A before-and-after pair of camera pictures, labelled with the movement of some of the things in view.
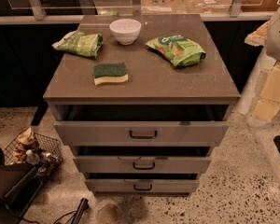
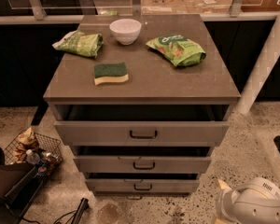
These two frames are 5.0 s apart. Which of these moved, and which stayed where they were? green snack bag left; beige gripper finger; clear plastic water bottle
Moved: beige gripper finger
Stayed: green snack bag left; clear plastic water bottle
